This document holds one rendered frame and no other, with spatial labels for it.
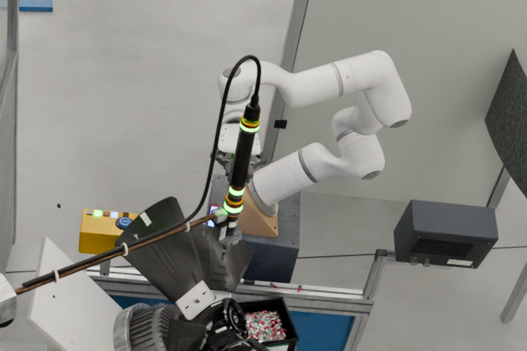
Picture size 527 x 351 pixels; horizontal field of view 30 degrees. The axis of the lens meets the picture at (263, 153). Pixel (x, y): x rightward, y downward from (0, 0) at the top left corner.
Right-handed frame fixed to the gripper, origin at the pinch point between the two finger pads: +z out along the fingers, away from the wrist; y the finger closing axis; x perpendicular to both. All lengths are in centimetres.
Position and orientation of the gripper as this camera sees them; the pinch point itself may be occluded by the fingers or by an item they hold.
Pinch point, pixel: (239, 172)
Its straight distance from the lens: 228.2
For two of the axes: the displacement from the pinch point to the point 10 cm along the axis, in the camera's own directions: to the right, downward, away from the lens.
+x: 1.7, -7.6, -6.3
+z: 0.4, 6.5, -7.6
